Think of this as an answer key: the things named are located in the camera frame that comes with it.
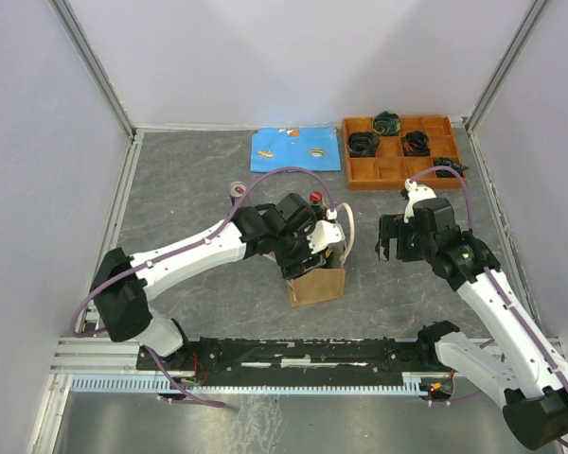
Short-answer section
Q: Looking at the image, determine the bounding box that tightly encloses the watermelon print canvas bag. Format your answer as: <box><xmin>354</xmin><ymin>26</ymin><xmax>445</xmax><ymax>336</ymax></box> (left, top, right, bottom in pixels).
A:
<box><xmin>287</xmin><ymin>202</ymin><xmax>356</xmax><ymax>307</ymax></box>

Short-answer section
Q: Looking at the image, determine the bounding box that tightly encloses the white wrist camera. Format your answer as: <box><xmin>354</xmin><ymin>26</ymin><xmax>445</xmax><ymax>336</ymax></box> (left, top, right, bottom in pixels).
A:
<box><xmin>403</xmin><ymin>179</ymin><xmax>436</xmax><ymax>223</ymax></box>
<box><xmin>307</xmin><ymin>209</ymin><xmax>346</xmax><ymax>254</ymax></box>

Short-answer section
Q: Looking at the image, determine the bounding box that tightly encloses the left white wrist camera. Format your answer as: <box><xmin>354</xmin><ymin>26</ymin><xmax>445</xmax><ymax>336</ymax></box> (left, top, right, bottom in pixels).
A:
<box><xmin>307</xmin><ymin>209</ymin><xmax>346</xmax><ymax>254</ymax></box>

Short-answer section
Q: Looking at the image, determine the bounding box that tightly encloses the rolled black sock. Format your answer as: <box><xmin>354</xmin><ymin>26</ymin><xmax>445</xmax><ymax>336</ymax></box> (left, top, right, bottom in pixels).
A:
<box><xmin>401</xmin><ymin>131</ymin><xmax>431</xmax><ymax>157</ymax></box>
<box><xmin>347</xmin><ymin>131</ymin><xmax>380</xmax><ymax>158</ymax></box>

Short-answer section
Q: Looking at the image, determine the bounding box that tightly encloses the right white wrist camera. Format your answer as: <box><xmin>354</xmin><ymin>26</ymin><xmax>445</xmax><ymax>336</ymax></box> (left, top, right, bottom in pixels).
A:
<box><xmin>403</xmin><ymin>179</ymin><xmax>436</xmax><ymax>223</ymax></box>

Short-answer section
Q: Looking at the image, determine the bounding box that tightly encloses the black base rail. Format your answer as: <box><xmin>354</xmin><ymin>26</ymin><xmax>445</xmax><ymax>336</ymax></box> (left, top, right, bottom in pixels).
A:
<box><xmin>162</xmin><ymin>338</ymin><xmax>450</xmax><ymax>386</ymax></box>

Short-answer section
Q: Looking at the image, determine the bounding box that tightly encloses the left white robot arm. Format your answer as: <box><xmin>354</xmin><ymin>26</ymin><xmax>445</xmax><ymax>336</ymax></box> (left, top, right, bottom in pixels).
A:
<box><xmin>92</xmin><ymin>193</ymin><xmax>342</xmax><ymax>369</ymax></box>

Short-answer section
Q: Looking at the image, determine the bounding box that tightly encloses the light blue cable duct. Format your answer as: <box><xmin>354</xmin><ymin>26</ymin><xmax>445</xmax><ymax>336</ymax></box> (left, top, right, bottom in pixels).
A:
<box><xmin>70</xmin><ymin>375</ymin><xmax>427</xmax><ymax>397</ymax></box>

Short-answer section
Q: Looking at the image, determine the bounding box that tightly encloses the glass cola bottle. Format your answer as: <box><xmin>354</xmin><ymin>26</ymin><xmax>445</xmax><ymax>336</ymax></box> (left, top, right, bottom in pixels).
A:
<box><xmin>309</xmin><ymin>191</ymin><xmax>328</xmax><ymax>220</ymax></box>

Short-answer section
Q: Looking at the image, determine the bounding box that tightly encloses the left aluminium frame post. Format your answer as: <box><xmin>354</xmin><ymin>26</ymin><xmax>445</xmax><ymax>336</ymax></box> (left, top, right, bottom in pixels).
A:
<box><xmin>48</xmin><ymin>0</ymin><xmax>136</xmax><ymax>138</ymax></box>

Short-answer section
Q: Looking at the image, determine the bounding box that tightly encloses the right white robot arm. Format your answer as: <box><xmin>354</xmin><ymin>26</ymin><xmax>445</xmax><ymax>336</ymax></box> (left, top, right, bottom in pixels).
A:
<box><xmin>375</xmin><ymin>197</ymin><xmax>568</xmax><ymax>450</ymax></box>

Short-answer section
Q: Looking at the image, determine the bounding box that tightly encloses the blue printed cloth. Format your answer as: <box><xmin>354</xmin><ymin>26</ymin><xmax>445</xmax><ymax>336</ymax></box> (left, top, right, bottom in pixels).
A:
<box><xmin>250</xmin><ymin>127</ymin><xmax>342</xmax><ymax>173</ymax></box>

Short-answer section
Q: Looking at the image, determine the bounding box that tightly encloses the orange compartment tray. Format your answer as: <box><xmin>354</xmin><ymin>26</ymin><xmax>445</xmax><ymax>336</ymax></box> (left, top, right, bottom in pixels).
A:
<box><xmin>342</xmin><ymin>115</ymin><xmax>465</xmax><ymax>190</ymax></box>

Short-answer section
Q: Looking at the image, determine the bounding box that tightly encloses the rolled dark sock top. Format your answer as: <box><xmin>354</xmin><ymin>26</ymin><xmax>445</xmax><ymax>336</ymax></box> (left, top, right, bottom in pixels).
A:
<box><xmin>371</xmin><ymin>111</ymin><xmax>401</xmax><ymax>137</ymax></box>

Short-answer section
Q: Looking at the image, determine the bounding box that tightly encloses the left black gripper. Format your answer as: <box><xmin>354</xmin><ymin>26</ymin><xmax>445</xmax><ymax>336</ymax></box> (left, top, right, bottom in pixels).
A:
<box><xmin>274</xmin><ymin>219</ymin><xmax>327</xmax><ymax>281</ymax></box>

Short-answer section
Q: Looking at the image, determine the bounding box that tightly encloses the rolled dark sock right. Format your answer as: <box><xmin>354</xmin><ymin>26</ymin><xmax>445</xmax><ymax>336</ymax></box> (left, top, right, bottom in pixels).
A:
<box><xmin>433</xmin><ymin>157</ymin><xmax>469</xmax><ymax>178</ymax></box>

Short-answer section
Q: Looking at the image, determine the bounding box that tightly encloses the rolled black sock middle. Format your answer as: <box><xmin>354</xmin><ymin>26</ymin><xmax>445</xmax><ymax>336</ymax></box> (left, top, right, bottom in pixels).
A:
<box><xmin>401</xmin><ymin>131</ymin><xmax>431</xmax><ymax>157</ymax></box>

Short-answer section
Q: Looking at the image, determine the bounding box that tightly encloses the green glass bottle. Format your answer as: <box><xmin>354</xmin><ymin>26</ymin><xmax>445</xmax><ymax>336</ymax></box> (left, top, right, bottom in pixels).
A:
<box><xmin>324</xmin><ymin>245</ymin><xmax>345</xmax><ymax>269</ymax></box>

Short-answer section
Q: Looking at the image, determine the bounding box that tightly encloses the blue silver energy drink can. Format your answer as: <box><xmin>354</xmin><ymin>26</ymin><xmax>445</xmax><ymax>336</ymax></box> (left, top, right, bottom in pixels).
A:
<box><xmin>228</xmin><ymin>181</ymin><xmax>250</xmax><ymax>206</ymax></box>

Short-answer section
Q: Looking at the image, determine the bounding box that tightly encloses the rolled black sock left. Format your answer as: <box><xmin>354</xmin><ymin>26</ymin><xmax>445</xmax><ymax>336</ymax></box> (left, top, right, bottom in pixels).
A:
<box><xmin>347</xmin><ymin>131</ymin><xmax>380</xmax><ymax>158</ymax></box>

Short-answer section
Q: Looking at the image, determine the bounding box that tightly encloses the rolled dark sock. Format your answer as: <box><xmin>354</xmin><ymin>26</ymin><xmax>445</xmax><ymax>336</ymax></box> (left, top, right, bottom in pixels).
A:
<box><xmin>371</xmin><ymin>111</ymin><xmax>401</xmax><ymax>137</ymax></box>
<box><xmin>433</xmin><ymin>157</ymin><xmax>469</xmax><ymax>178</ymax></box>

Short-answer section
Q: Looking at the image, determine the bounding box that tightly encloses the right aluminium frame post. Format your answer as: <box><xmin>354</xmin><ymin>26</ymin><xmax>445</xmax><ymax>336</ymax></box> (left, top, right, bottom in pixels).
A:
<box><xmin>464</xmin><ymin>0</ymin><xmax>550</xmax><ymax>134</ymax></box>

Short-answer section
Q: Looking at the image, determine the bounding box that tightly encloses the aluminium frame post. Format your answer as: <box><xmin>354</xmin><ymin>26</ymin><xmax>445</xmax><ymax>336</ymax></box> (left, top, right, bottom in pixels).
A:
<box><xmin>464</xmin><ymin>0</ymin><xmax>550</xmax><ymax>134</ymax></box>
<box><xmin>48</xmin><ymin>0</ymin><xmax>136</xmax><ymax>138</ymax></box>

